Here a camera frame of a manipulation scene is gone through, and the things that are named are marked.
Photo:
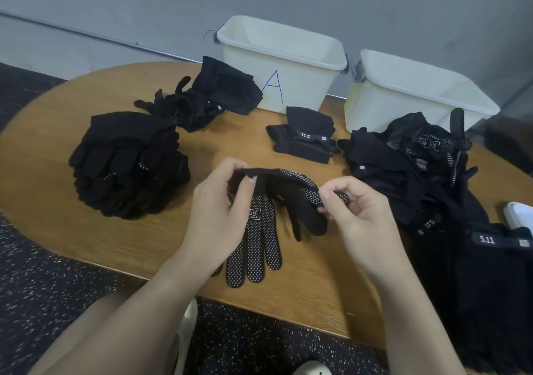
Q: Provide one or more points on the person's right hand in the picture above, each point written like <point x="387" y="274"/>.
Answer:
<point x="371" y="229"/>

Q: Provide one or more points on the person's left forearm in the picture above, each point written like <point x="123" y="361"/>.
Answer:
<point x="125" y="329"/>

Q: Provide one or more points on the person's left white shoe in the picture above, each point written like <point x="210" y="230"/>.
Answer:
<point x="187" y="329"/>

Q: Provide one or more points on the person's right white shoe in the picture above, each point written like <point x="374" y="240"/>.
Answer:
<point x="312" y="368"/>

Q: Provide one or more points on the person's white shoe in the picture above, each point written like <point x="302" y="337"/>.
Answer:
<point x="312" y="368"/>
<point x="187" y="329"/>

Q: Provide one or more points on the grey wall pipe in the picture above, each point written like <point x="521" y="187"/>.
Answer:
<point x="100" y="37"/>

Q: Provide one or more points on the person's right forearm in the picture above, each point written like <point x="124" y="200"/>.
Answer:
<point x="416" y="329"/>

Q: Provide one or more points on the pile of black gloves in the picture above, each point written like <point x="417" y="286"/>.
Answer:
<point x="104" y="204"/>
<point x="216" y="87"/>

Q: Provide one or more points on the white flat tray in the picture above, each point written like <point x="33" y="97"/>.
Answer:
<point x="520" y="216"/>

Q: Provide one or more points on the black fingerless glove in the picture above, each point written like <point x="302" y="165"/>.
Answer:
<point x="466" y="258"/>
<point x="475" y="312"/>
<point x="500" y="258"/>
<point x="512" y="287"/>
<point x="491" y="345"/>
<point x="450" y="287"/>

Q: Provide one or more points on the white plastic bin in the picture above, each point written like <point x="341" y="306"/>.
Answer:
<point x="241" y="66"/>
<point x="375" y="100"/>

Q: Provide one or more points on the metal rack frame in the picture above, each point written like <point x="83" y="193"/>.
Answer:
<point x="512" y="137"/>

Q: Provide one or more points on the stack of black gloves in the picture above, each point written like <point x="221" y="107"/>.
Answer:
<point x="87" y="191"/>

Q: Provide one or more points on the person's left hand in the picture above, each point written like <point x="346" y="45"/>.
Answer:
<point x="212" y="220"/>

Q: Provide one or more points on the black dotted glove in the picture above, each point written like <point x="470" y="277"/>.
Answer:
<point x="125" y="210"/>
<point x="108" y="162"/>
<point x="166" y="191"/>
<point x="108" y="133"/>
<point x="154" y="158"/>
<point x="131" y="164"/>
<point x="146" y="205"/>
<point x="148" y="183"/>
<point x="291" y="189"/>
<point x="87" y="152"/>
<point x="125" y="189"/>
<point x="258" y="245"/>
<point x="104" y="183"/>
<point x="83" y="170"/>
<point x="141" y="129"/>
<point x="171" y="170"/>

